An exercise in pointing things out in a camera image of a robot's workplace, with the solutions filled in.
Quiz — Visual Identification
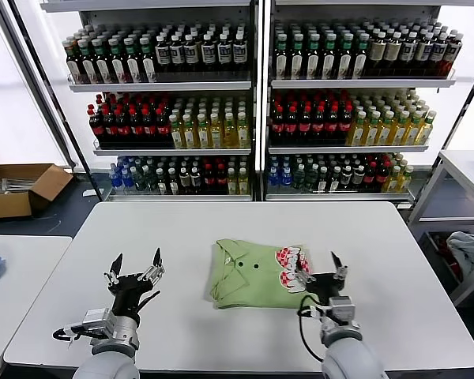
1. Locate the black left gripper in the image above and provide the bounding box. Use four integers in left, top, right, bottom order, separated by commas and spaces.
103, 247, 167, 317

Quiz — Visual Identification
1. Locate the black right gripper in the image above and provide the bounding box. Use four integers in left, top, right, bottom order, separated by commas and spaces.
293, 250, 349, 307

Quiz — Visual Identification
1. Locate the green polo shirt red print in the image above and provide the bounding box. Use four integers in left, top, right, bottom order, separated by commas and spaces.
209, 238, 315, 310

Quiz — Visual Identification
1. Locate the cola bottle red cap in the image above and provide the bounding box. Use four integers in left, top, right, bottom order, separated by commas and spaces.
216, 162, 228, 195
87, 103, 107, 148
142, 108, 159, 148
271, 103, 286, 145
115, 109, 131, 148
377, 160, 390, 189
326, 103, 340, 145
204, 162, 216, 195
339, 103, 355, 144
284, 103, 300, 145
364, 161, 378, 189
100, 108, 119, 148
128, 108, 145, 148
299, 103, 314, 145
312, 103, 328, 145
156, 108, 173, 148

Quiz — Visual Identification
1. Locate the red item in crate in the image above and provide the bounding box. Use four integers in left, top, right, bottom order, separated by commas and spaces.
433, 235, 461, 278

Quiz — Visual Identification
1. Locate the brown cardboard box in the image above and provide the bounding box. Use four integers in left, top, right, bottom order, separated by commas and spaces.
0, 163, 75, 220

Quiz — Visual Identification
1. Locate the metal parts bundle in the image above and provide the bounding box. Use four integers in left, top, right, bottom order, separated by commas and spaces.
0, 176, 37, 195

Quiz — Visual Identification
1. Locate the grey white crumpled cloth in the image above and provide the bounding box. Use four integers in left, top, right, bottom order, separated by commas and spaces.
445, 231, 474, 280

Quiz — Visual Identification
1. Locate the grey metal side table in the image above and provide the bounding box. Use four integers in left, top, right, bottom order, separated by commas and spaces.
408, 148, 474, 307

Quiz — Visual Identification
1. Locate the grey metal shelving unit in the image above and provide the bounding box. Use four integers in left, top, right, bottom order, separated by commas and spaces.
260, 0, 458, 210
40, 0, 261, 204

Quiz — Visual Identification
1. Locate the dark bottle green white label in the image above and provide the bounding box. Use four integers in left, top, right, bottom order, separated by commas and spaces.
275, 33, 290, 80
307, 33, 322, 80
139, 36, 158, 84
338, 33, 356, 79
291, 33, 306, 80
124, 36, 144, 84
77, 38, 99, 84
65, 37, 84, 84
108, 37, 129, 84
322, 33, 339, 80
93, 37, 114, 84
354, 33, 371, 78

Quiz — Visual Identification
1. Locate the dark bottle white blue label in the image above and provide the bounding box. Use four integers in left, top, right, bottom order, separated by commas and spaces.
417, 32, 435, 76
169, 34, 186, 73
216, 32, 233, 73
155, 35, 171, 73
231, 32, 249, 73
431, 32, 450, 77
183, 34, 200, 73
401, 32, 419, 76
201, 33, 217, 73

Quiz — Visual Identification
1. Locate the dark bottle beige label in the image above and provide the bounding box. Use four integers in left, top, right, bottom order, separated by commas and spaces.
386, 32, 404, 76
368, 33, 386, 76

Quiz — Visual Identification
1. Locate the red drink bottle white label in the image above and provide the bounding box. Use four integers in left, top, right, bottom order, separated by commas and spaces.
443, 30, 465, 77

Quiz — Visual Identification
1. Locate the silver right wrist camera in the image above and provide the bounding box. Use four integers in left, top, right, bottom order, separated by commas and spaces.
327, 295, 357, 328

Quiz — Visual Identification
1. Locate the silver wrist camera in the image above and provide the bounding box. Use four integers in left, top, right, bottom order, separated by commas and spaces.
84, 307, 116, 337
327, 295, 357, 328

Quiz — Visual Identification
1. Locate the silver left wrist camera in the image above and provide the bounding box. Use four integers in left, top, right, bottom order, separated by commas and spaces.
84, 307, 116, 337

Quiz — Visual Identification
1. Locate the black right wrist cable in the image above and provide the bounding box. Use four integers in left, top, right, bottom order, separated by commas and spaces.
297, 293, 329, 363

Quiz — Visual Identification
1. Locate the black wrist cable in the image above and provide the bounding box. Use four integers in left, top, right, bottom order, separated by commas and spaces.
51, 325, 88, 343
297, 293, 329, 363

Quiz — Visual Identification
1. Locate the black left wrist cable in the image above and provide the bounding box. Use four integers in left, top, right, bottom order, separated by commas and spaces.
51, 325, 88, 343

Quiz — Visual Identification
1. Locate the dark metal frame post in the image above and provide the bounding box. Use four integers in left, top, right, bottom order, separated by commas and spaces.
0, 0, 106, 201

